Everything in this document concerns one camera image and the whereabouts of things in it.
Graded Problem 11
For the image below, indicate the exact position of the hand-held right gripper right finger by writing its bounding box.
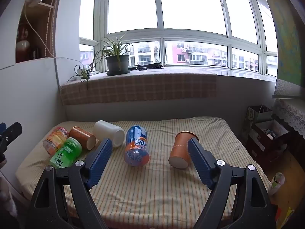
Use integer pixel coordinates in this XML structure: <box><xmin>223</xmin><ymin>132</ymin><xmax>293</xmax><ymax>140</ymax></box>
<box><xmin>188</xmin><ymin>138</ymin><xmax>278</xmax><ymax>229</ymax></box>

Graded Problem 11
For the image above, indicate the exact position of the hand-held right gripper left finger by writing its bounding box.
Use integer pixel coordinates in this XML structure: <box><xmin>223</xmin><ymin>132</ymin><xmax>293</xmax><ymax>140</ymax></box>
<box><xmin>30</xmin><ymin>138</ymin><xmax>113</xmax><ymax>229</ymax></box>

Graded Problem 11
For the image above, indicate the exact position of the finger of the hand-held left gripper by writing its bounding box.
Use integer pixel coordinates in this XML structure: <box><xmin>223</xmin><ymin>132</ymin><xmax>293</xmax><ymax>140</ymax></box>
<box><xmin>0</xmin><ymin>122</ymin><xmax>22</xmax><ymax>163</ymax></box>

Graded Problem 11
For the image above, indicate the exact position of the small orange paper cup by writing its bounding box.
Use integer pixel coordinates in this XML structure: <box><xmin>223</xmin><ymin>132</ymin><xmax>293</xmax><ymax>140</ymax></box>
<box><xmin>69</xmin><ymin>126</ymin><xmax>96</xmax><ymax>150</ymax></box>

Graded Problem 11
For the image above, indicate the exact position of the white plastic jar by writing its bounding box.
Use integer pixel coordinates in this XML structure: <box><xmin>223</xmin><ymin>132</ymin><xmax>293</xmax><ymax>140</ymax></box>
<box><xmin>93</xmin><ymin>120</ymin><xmax>125</xmax><ymax>148</ymax></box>

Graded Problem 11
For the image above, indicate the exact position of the green tea bottle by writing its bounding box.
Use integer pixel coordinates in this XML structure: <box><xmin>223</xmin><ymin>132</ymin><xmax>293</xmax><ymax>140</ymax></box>
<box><xmin>49</xmin><ymin>137</ymin><xmax>83</xmax><ymax>170</ymax></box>

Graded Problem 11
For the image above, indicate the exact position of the blue orange soda bottle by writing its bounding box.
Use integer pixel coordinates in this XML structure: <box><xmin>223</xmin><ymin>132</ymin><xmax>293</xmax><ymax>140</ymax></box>
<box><xmin>124</xmin><ymin>125</ymin><xmax>150</xmax><ymax>167</ymax></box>

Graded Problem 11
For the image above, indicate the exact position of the orange pink drink bottle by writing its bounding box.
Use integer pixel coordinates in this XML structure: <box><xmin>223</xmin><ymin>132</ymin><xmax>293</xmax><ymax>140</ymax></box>
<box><xmin>43</xmin><ymin>127</ymin><xmax>70</xmax><ymax>155</ymax></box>

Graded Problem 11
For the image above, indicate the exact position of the striped bed mattress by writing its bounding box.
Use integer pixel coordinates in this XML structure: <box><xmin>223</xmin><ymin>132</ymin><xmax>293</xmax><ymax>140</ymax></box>
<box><xmin>15</xmin><ymin>116</ymin><xmax>272</xmax><ymax>229</ymax></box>

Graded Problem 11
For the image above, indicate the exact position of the open cardboard box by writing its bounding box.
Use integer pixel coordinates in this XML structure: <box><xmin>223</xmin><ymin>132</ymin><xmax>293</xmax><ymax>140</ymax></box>
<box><xmin>247</xmin><ymin>120</ymin><xmax>290</xmax><ymax>153</ymax></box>

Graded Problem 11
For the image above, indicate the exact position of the green paper gift bag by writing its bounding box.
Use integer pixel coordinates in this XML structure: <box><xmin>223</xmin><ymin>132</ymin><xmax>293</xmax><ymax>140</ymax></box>
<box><xmin>245</xmin><ymin>105</ymin><xmax>273</xmax><ymax>125</ymax></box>

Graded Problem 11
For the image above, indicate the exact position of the green white bottle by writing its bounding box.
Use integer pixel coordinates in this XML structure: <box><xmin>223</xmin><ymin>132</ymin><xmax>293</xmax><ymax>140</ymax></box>
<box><xmin>270</xmin><ymin>171</ymin><xmax>285</xmax><ymax>195</ymax></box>

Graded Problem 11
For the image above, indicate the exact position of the plaid windowsill cloth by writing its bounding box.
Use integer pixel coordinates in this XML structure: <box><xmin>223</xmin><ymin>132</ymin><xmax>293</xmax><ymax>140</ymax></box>
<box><xmin>59</xmin><ymin>73</ymin><xmax>218</xmax><ymax>106</ymax></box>

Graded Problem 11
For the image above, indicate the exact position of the red white vase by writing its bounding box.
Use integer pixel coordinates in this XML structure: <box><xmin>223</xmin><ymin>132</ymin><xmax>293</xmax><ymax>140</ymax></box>
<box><xmin>16</xmin><ymin>22</ymin><xmax>31</xmax><ymax>60</ymax></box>

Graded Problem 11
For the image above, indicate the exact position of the small hanging plant shoot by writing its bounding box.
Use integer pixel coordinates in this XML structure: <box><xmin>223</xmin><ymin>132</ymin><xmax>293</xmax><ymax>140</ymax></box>
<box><xmin>67</xmin><ymin>64</ymin><xmax>96</xmax><ymax>90</ymax></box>

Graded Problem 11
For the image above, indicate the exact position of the potted spider plant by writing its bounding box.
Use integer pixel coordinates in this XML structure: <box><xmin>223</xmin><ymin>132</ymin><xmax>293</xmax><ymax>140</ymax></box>
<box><xmin>91</xmin><ymin>34</ymin><xmax>147</xmax><ymax>76</ymax></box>

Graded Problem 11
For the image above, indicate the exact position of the white lace cloth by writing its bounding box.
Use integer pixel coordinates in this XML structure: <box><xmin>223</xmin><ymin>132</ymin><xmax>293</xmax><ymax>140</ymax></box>
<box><xmin>274</xmin><ymin>98</ymin><xmax>305</xmax><ymax>140</ymax></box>

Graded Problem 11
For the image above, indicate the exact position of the wooden shelf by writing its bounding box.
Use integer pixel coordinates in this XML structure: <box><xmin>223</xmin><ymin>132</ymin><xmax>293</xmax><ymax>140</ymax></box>
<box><xmin>15</xmin><ymin>0</ymin><xmax>63</xmax><ymax>64</ymax></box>

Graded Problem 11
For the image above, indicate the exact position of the black device on windowsill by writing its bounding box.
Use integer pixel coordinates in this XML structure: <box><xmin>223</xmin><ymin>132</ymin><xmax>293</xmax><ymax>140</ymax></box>
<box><xmin>128</xmin><ymin>62</ymin><xmax>166</xmax><ymax>71</ymax></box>

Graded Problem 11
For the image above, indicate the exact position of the white cable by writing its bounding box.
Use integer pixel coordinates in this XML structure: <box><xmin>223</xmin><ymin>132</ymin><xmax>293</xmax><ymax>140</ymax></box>
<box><xmin>23</xmin><ymin>0</ymin><xmax>83</xmax><ymax>71</ymax></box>

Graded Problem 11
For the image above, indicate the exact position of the white window frame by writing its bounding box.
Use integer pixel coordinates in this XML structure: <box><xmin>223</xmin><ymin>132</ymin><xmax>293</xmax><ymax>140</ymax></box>
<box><xmin>78</xmin><ymin>0</ymin><xmax>278</xmax><ymax>77</ymax></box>

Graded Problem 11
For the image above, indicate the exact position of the wall poster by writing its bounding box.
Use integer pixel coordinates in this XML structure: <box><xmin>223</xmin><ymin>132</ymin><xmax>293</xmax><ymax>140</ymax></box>
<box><xmin>258</xmin><ymin>0</ymin><xmax>305</xmax><ymax>99</ymax></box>

